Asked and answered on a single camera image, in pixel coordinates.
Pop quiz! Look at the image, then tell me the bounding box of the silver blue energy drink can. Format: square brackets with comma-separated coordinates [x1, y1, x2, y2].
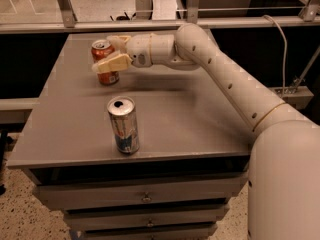
[107, 96, 140, 154]

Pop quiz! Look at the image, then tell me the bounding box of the metal window rail frame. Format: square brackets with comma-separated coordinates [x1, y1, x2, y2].
[0, 0, 320, 34]

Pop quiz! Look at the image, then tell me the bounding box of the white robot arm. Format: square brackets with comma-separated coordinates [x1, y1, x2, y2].
[93, 23, 320, 240]

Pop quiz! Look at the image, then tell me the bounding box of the middle grey drawer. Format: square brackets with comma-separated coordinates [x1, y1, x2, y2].
[64, 203, 229, 231]

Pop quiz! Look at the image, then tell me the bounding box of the red coke can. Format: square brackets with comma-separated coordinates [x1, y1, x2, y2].
[91, 39, 119, 86]

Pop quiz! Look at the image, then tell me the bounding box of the top grey drawer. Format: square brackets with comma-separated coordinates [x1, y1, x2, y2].
[34, 173, 247, 210]

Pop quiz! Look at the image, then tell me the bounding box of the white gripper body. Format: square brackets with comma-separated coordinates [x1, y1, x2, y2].
[126, 33, 176, 68]

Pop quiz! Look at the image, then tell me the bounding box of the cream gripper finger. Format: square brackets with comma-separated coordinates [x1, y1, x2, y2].
[92, 52, 132, 74]
[107, 35, 131, 53]

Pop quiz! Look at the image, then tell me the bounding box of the grey drawer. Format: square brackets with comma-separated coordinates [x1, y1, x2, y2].
[85, 222, 217, 240]
[64, 203, 229, 231]
[34, 173, 247, 210]

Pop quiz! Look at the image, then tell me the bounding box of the white cable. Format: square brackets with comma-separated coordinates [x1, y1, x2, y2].
[262, 14, 288, 97]

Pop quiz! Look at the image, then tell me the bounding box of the grey drawer cabinet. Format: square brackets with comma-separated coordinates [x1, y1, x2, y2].
[8, 36, 251, 240]

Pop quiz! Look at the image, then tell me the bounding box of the bottom grey drawer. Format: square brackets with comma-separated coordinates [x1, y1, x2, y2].
[85, 222, 217, 240]

